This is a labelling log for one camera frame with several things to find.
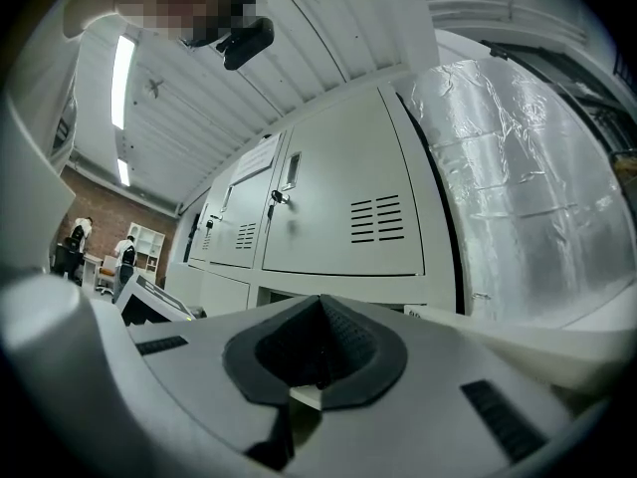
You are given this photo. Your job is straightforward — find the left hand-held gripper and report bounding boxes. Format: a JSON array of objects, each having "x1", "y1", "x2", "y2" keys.
[{"x1": 112, "y1": 272, "x2": 198, "y2": 327}]

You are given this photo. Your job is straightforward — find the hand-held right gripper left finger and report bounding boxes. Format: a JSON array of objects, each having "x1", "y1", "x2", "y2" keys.
[{"x1": 99, "y1": 294, "x2": 324, "y2": 478}]

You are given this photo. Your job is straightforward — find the white paper notice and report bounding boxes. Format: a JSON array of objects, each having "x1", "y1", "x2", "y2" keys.
[{"x1": 232, "y1": 134, "x2": 283, "y2": 181}]

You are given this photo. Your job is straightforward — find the silver foil-wrapped column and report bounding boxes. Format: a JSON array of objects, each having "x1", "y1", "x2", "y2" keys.
[{"x1": 402, "y1": 60, "x2": 637, "y2": 329}]

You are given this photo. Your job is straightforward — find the long ceiling light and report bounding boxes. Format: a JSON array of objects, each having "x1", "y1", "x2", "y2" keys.
[{"x1": 109, "y1": 35, "x2": 137, "y2": 131}]

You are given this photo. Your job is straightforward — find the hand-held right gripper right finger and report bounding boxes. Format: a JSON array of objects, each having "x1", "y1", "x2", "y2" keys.
[{"x1": 291, "y1": 294, "x2": 574, "y2": 478}]

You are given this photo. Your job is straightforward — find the person's face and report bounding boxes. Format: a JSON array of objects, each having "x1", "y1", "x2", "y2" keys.
[{"x1": 113, "y1": 0, "x2": 265, "y2": 44}]

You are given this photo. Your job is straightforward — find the person's beige shirt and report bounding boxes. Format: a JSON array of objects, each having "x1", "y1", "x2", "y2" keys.
[{"x1": 0, "y1": 12, "x2": 120, "y2": 274}]

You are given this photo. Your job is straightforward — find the black head-mounted camera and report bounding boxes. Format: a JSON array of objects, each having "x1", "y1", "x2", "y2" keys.
[{"x1": 216, "y1": 16, "x2": 276, "y2": 72}]

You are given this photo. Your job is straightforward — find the grey metal locker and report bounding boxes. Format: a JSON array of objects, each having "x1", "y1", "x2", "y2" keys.
[{"x1": 166, "y1": 82, "x2": 637, "y2": 402}]

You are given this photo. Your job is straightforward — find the orange chair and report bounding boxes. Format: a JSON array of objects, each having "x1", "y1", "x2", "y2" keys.
[{"x1": 96, "y1": 255, "x2": 121, "y2": 294}]

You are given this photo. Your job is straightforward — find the white shelf unit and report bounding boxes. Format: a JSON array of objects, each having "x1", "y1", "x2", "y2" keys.
[{"x1": 126, "y1": 221, "x2": 167, "y2": 281}]

